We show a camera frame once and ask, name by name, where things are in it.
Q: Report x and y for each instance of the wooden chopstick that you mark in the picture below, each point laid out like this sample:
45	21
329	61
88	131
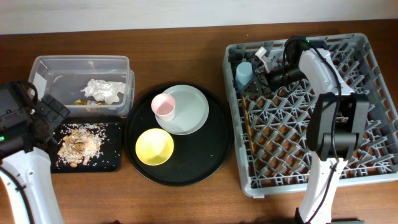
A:
249	133
244	106

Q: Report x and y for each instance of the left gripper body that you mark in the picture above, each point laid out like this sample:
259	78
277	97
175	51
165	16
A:
55	109

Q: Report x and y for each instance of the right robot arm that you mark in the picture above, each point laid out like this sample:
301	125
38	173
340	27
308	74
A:
336	126

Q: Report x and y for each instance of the grey plate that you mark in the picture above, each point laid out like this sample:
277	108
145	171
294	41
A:
192	110

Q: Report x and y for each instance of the white napkin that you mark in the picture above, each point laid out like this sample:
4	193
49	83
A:
104	91

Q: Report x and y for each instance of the blue cup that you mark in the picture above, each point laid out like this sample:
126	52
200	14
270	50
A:
243	74

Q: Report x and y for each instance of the grey dishwasher rack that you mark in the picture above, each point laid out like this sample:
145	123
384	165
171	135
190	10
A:
281	163

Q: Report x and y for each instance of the black rectangular tray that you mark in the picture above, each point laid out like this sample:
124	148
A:
109	155

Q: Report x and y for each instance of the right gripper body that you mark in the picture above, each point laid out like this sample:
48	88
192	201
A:
277	79

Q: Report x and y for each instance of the clear plastic waste bin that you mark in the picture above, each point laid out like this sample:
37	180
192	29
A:
64	76

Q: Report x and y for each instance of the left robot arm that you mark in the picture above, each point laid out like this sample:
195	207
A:
27	178

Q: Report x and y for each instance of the yellow bowl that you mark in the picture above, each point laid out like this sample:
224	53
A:
154	147

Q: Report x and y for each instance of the gold foil wrapper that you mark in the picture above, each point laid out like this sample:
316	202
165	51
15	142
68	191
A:
89	102

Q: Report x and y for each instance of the round black serving tray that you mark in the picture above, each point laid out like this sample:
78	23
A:
196	156

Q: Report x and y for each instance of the pink cup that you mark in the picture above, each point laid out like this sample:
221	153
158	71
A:
163	105

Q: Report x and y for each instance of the food scraps pile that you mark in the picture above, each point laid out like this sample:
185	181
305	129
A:
79	144

